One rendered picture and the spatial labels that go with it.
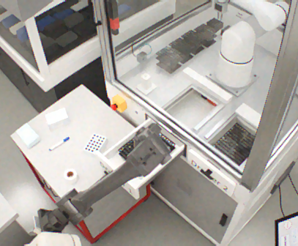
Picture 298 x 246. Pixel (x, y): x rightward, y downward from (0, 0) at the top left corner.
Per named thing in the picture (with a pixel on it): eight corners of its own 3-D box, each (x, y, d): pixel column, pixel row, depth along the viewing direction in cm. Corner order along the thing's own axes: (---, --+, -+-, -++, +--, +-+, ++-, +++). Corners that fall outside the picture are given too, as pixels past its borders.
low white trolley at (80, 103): (94, 250, 229) (66, 205, 169) (44, 193, 258) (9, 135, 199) (153, 200, 253) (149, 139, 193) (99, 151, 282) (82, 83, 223)
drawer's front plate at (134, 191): (137, 200, 164) (135, 189, 156) (97, 163, 178) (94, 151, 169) (139, 198, 165) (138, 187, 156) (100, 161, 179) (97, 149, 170)
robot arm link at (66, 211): (50, 214, 114) (60, 225, 115) (66, 201, 111) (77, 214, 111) (61, 203, 123) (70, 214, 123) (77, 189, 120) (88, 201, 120)
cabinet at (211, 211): (222, 255, 222) (247, 209, 160) (121, 169, 271) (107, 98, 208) (294, 170, 261) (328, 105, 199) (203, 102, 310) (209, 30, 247)
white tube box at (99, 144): (97, 159, 187) (96, 154, 184) (83, 153, 189) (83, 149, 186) (107, 141, 194) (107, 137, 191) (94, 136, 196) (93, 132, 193)
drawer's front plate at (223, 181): (230, 196, 163) (234, 186, 154) (187, 162, 176) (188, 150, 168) (232, 194, 163) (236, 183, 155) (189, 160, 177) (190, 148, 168)
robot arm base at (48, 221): (36, 209, 120) (42, 238, 112) (49, 199, 117) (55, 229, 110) (54, 214, 126) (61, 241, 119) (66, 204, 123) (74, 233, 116)
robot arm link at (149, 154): (135, 143, 92) (159, 173, 93) (154, 124, 104) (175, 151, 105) (51, 206, 115) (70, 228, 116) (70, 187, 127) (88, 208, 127)
